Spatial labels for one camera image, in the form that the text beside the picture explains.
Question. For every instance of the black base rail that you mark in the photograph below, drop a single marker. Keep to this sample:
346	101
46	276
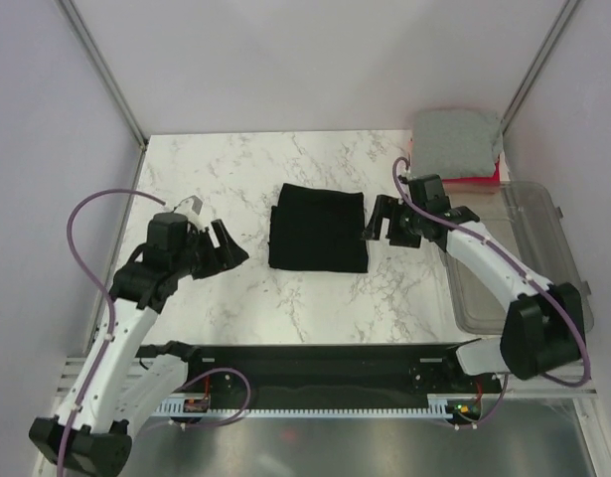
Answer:
324	374

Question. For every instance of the black t-shirt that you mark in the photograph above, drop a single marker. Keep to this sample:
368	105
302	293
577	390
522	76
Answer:
318	230

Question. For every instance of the clear plastic bin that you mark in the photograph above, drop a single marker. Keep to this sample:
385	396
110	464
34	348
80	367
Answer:
522	217

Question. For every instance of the folded red t-shirt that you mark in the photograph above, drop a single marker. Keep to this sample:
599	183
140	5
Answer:
492	180

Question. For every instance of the white slotted cable duct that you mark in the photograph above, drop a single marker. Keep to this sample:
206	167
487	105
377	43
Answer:
433	408

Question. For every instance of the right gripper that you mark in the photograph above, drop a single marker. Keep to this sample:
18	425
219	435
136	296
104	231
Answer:
388	207

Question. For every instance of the folded peach t-shirt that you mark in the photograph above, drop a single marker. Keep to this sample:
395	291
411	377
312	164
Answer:
474	188

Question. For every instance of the aluminium frame post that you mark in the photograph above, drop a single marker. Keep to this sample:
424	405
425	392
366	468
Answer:
544	53
94	54

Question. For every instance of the left aluminium frame post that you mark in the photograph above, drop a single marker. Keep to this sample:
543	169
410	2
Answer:
94	54

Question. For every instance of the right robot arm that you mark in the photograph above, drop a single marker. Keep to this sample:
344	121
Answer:
544	325

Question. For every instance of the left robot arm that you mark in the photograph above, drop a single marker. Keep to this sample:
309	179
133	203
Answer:
94	428

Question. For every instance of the right aluminium frame post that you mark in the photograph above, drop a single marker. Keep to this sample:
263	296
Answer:
544	53

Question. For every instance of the folded grey t-shirt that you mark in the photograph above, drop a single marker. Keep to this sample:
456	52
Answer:
458	123

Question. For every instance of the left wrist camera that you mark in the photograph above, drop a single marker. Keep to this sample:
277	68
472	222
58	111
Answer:
190	206

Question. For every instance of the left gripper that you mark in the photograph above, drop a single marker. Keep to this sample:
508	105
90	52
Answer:
230	254

